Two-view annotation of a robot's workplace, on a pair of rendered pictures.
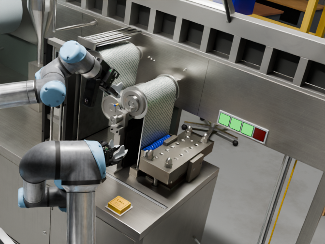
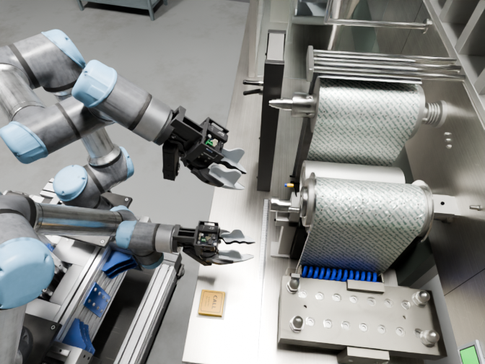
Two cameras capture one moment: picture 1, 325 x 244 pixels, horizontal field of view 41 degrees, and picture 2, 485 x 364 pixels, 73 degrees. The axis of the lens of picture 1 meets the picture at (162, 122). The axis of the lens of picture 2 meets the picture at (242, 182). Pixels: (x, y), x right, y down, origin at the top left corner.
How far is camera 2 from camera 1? 1.40 m
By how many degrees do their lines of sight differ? 54
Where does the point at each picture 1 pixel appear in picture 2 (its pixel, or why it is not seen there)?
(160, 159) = (304, 303)
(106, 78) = (188, 153)
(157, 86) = (370, 204)
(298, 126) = not seen: outside the picture
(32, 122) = (284, 128)
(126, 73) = (370, 143)
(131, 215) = (207, 328)
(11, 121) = not seen: hidden behind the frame
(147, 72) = (432, 158)
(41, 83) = (17, 117)
